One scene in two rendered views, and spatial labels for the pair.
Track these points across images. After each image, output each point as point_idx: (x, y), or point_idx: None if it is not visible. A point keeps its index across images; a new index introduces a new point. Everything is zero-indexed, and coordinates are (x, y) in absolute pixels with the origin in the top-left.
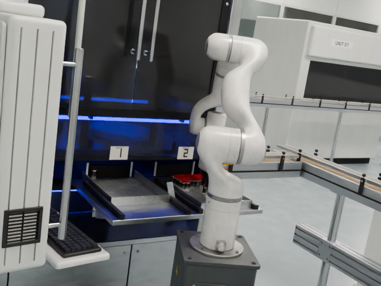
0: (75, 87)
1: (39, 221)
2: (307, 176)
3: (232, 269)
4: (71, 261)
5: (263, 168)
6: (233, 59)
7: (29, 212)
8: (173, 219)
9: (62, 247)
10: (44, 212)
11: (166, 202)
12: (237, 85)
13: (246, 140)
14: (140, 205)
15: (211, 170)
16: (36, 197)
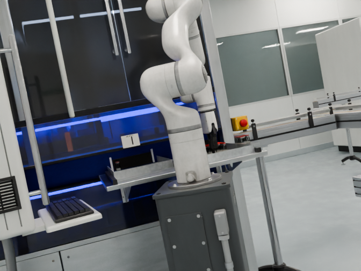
0: (16, 68)
1: (14, 189)
2: (343, 125)
3: (202, 193)
4: (60, 224)
5: (292, 128)
6: (170, 12)
7: (2, 182)
8: (168, 176)
9: (56, 215)
10: (18, 180)
11: (170, 167)
12: (170, 27)
13: (179, 66)
14: (144, 173)
15: (157, 106)
16: (5, 168)
